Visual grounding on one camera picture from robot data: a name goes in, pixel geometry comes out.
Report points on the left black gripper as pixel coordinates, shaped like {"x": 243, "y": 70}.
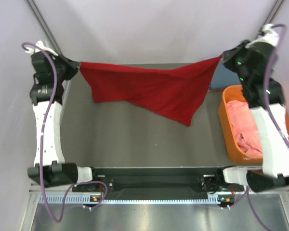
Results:
{"x": 72, "y": 65}

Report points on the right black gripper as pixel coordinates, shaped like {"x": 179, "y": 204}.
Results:
{"x": 229, "y": 55}

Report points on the orange plastic bin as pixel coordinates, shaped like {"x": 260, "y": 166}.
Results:
{"x": 231, "y": 93}

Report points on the crumpled pink t shirt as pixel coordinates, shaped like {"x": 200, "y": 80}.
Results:
{"x": 244, "y": 128}

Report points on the right aluminium frame post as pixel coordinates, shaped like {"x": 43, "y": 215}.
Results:
{"x": 272, "y": 13}

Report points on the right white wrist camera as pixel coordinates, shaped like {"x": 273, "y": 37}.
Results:
{"x": 267, "y": 35}

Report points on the folded pink t shirt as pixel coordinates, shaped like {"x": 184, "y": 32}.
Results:
{"x": 214, "y": 90}

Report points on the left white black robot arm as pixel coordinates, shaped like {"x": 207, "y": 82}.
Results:
{"x": 50, "y": 167}

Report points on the aluminium frame post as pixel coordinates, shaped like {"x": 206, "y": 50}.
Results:
{"x": 272, "y": 13}
{"x": 42, "y": 23}

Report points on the grey slotted cable duct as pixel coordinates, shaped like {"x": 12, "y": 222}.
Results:
{"x": 87, "y": 199}

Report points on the folded blue t shirt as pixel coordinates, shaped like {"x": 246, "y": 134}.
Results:
{"x": 223, "y": 78}

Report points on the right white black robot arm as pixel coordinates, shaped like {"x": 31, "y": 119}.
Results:
{"x": 267, "y": 104}

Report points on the left aluminium frame post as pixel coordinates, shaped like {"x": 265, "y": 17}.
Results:
{"x": 42, "y": 23}

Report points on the red t shirt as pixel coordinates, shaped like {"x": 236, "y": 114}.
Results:
{"x": 175, "y": 94}

